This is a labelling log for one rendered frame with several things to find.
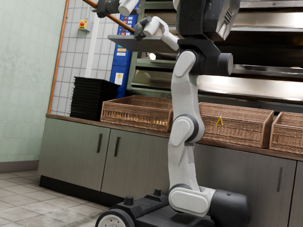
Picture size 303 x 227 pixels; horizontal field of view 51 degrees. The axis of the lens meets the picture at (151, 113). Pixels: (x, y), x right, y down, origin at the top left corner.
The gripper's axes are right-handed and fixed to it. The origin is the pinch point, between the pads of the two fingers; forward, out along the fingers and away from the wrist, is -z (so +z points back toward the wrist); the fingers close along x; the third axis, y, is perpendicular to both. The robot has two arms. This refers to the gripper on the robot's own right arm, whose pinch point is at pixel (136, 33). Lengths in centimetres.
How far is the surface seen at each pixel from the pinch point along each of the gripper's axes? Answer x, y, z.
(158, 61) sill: -5, -44, -43
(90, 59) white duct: -7, -2, -99
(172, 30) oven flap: 18, -42, -23
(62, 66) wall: -15, 16, -127
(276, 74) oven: -10, -100, 35
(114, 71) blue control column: -17, -18, -75
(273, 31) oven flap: 18, -86, 40
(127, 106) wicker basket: -50, -8, -13
